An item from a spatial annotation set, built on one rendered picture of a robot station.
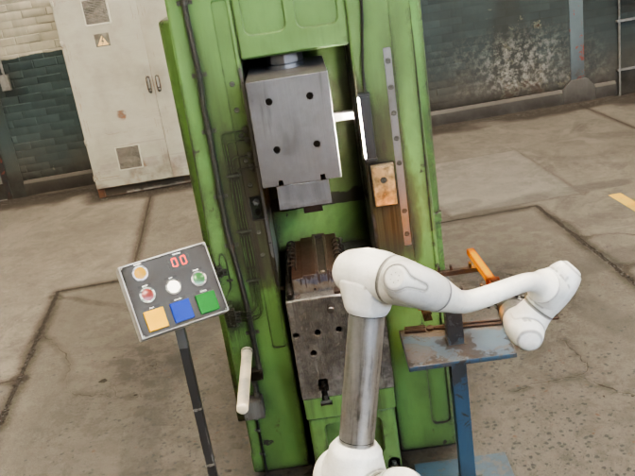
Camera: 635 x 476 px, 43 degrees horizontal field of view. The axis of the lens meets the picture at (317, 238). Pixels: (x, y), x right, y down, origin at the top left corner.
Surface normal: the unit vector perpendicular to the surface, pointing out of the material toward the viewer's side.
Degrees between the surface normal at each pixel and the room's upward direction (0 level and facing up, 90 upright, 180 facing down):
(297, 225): 90
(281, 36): 90
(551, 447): 0
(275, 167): 90
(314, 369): 90
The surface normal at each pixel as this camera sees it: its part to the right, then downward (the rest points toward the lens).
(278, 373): 0.04, 0.35
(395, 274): -0.55, -0.22
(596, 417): -0.14, -0.93
